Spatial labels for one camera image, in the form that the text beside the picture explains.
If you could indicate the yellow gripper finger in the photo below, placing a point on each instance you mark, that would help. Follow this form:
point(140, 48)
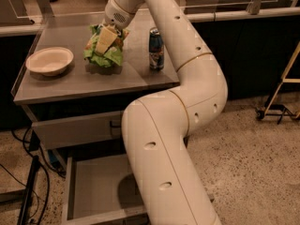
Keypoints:
point(106, 37)

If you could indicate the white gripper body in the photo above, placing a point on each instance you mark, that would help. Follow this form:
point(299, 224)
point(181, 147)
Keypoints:
point(116, 17)

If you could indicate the green rice chip bag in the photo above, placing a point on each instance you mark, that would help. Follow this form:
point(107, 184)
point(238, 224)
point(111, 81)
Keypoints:
point(113, 56)

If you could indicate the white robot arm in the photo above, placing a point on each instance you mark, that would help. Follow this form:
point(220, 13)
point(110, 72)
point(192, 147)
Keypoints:
point(154, 126)

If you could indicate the grey drawer cabinet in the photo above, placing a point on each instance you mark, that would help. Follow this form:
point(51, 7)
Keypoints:
point(85, 88)

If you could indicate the grey upper drawer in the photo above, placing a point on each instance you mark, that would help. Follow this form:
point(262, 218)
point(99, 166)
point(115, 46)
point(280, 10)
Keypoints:
point(65, 132)

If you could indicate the open grey middle drawer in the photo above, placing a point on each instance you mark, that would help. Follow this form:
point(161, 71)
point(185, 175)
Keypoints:
point(102, 191)

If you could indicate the blue energy drink can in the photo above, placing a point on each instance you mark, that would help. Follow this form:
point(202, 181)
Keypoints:
point(156, 50)

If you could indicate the white paper bowl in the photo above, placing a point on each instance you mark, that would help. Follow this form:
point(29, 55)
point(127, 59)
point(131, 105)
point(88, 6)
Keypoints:
point(50, 61)

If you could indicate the black metal stand leg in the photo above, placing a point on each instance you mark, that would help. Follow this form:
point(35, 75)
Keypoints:
point(28, 191)

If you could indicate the black drawer handle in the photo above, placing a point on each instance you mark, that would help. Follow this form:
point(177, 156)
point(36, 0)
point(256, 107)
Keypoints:
point(115, 124)

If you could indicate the white horizontal rail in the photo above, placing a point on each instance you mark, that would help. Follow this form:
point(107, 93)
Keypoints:
point(243, 15)

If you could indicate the yellow wheeled cart frame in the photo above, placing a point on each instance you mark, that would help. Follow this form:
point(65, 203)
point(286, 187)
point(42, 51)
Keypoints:
point(270, 108)

